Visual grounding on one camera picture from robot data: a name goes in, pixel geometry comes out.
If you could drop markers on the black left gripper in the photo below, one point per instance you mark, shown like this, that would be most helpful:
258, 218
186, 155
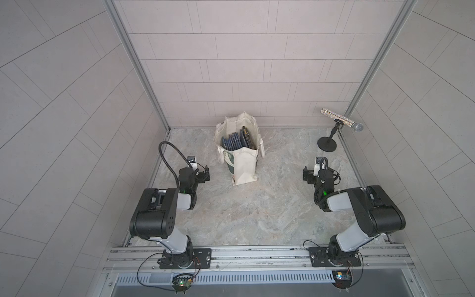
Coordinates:
200, 176

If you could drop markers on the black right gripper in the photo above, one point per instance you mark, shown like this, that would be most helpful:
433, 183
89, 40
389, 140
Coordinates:
310, 176

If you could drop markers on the stack of dark blue books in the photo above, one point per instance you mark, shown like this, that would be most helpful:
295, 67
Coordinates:
238, 140

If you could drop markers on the floral canvas tote bag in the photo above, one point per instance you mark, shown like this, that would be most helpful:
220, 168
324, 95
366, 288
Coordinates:
242, 163

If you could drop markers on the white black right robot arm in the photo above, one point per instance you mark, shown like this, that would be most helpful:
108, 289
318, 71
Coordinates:
376, 214

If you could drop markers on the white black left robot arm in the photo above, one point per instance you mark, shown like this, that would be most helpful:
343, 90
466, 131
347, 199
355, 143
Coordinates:
155, 216

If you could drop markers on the black microphone stand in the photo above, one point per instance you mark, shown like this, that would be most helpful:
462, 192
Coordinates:
328, 144

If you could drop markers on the glittery microphone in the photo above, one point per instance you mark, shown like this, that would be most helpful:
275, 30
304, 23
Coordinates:
355, 126

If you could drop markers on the white ventilation grille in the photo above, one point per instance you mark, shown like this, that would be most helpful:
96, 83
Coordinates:
234, 277

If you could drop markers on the left circuit board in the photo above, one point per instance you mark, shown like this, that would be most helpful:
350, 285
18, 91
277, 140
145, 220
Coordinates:
182, 282

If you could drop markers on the circuit board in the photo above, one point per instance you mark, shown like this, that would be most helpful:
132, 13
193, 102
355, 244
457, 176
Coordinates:
182, 282
343, 279

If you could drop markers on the right circuit board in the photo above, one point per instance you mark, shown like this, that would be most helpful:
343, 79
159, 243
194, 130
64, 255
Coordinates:
343, 279

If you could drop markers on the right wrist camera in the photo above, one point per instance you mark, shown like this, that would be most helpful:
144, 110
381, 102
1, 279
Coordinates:
318, 165

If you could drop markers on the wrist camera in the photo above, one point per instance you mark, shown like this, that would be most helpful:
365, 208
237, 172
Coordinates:
318, 165
192, 162

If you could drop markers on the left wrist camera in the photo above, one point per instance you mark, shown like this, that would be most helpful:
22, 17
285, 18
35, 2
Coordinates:
192, 162

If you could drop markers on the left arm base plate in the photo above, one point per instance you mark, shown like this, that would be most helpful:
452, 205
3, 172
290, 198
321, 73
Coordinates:
202, 258

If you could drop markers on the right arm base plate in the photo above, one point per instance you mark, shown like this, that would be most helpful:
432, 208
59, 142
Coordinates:
325, 257

